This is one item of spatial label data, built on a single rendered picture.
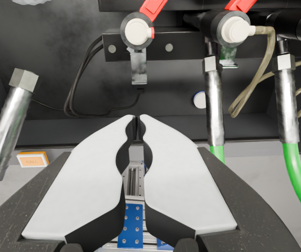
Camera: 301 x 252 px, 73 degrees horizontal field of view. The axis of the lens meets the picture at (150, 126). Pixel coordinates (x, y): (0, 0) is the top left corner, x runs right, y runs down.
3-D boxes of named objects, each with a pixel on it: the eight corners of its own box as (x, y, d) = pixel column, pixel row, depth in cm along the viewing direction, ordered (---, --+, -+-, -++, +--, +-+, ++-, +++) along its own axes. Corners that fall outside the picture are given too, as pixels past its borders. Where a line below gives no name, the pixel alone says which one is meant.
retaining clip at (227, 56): (232, 64, 19) (237, 67, 18) (214, 64, 19) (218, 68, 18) (239, 25, 17) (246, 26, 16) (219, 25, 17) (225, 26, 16)
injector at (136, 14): (132, 40, 36) (123, 75, 18) (130, 8, 34) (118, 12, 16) (148, 39, 37) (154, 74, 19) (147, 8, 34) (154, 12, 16)
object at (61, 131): (30, 126, 55) (-7, 166, 41) (24, 111, 53) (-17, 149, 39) (254, 119, 56) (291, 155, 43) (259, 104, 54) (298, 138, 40)
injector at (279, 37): (220, 38, 37) (296, 70, 19) (225, 6, 34) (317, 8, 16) (235, 37, 37) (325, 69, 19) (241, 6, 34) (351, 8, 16)
